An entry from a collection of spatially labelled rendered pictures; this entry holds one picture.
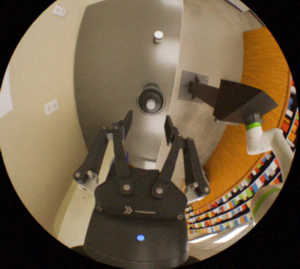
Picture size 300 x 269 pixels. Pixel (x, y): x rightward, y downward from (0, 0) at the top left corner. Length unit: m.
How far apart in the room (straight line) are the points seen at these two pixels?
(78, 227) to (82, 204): 0.11
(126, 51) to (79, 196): 0.76
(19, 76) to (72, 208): 0.62
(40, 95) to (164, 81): 0.73
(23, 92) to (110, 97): 0.55
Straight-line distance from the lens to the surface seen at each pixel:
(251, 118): 0.71
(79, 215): 0.48
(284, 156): 0.60
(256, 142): 0.69
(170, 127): 0.17
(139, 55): 0.58
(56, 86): 0.73
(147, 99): 0.33
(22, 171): 0.70
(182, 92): 1.58
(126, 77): 0.58
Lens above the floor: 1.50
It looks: 63 degrees down
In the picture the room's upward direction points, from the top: 174 degrees counter-clockwise
